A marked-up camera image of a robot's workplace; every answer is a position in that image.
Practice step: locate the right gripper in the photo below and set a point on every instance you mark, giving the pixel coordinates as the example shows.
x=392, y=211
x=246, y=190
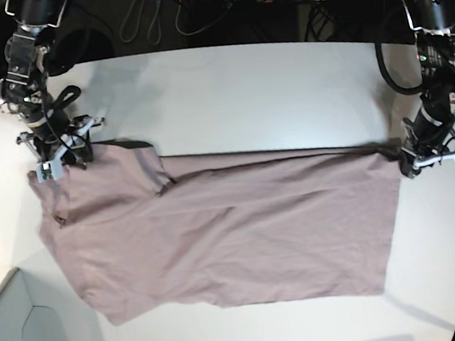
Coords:
x=71, y=145

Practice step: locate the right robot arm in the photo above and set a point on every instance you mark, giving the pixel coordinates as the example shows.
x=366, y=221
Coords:
x=30, y=64

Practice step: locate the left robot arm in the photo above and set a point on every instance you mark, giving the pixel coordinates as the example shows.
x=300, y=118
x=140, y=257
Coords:
x=433, y=25

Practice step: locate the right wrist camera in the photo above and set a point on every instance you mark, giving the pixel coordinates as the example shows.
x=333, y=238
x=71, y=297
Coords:
x=50, y=170

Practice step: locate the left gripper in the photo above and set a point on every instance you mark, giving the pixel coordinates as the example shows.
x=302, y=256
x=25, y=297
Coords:
x=425, y=145

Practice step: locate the pink t-shirt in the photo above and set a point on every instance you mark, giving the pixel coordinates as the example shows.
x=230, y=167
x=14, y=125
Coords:
x=134, y=230

